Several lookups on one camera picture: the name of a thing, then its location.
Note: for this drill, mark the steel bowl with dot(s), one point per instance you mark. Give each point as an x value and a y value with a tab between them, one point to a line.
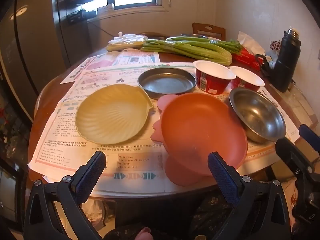
257	115

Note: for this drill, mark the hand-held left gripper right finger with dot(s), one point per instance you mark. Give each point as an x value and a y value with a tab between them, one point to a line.
222	180

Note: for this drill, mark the red tissue box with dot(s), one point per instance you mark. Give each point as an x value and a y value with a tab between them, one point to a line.
247	59

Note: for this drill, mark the person's left hand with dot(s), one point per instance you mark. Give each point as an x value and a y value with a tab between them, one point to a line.
143	233

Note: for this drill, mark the dark floral clothing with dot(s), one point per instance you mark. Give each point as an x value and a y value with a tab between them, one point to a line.
175	217

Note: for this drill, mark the black thermos flask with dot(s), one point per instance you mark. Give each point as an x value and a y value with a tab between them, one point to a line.
287	62

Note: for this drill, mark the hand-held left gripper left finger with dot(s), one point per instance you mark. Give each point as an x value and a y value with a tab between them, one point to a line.
91	175

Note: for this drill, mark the curved-back wooden chair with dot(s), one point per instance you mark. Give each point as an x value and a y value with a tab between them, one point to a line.
152	33

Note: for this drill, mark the round orange plate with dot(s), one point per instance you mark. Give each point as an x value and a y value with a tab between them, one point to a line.
200	130

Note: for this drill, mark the steel basin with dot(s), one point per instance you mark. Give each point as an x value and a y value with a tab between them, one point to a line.
195	35

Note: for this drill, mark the dark red artificial flowers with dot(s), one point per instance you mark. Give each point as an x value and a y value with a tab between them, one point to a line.
275	45

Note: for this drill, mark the bagged yellow vegetables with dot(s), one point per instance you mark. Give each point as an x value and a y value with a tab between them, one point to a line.
125	45

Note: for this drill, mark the small white bottle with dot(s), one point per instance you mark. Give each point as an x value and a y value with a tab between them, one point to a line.
271	62

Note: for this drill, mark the large white newspaper sheet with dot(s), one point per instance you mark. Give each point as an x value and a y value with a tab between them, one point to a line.
100	155

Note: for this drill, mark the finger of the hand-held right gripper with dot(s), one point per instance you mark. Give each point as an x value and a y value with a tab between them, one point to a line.
310	137
292	155

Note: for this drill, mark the yellow shell-shaped plate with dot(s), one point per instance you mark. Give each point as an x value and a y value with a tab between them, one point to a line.
112	112

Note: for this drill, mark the red paper bowl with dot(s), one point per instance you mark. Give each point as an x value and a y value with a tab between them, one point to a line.
246	76
212	82

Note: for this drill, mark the slim celery bunch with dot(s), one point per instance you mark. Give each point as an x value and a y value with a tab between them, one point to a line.
187	39

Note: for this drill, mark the grey refrigerator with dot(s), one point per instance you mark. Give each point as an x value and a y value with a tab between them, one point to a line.
37	42

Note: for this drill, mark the pink printed newspaper sheet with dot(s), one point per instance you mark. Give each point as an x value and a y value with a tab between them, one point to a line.
105	62

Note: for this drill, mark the wooden chair with cutout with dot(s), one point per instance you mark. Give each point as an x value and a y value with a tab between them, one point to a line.
200	28

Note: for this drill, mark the large celery bunch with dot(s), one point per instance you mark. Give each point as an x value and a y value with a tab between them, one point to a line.
200	52

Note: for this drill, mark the metal plate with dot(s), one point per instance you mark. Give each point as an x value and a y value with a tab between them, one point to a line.
165	82

